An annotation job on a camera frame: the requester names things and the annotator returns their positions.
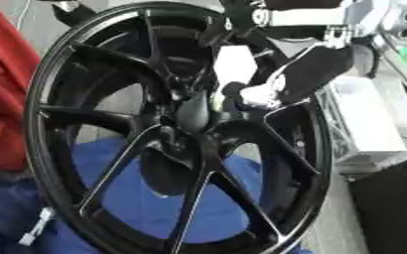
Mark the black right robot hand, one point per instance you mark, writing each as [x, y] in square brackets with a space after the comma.
[320, 71]

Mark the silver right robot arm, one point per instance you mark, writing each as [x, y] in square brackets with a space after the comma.
[399, 29]

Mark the black spoked wheel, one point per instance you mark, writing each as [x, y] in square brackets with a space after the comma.
[204, 158]

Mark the white pin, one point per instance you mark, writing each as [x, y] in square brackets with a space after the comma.
[39, 225]

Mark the white box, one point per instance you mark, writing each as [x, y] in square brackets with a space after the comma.
[369, 125]

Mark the black cabinet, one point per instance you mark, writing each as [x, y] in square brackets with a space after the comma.
[392, 211]

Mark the black bracket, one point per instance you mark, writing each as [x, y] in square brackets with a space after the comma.
[72, 13]

